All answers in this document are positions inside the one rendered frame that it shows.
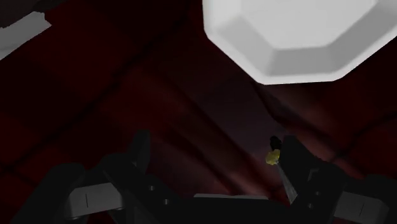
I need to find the white flat object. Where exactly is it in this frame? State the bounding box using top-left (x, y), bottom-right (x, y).
top-left (0, 11), bottom-right (52, 62)

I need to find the knife with yellow black handle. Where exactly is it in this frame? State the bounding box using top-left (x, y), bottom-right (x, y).
top-left (265, 136), bottom-right (299, 205)

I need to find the white octagonal bowl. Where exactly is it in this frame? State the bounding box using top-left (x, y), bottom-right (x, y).
top-left (202, 0), bottom-right (397, 86)

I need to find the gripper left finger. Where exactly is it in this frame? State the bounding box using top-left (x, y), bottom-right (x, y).
top-left (12, 129), bottom-right (187, 224)

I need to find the dark red sofa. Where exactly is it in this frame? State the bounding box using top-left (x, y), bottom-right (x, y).
top-left (0, 0), bottom-right (397, 224)

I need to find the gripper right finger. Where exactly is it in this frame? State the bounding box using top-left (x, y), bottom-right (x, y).
top-left (280, 134), bottom-right (397, 224)

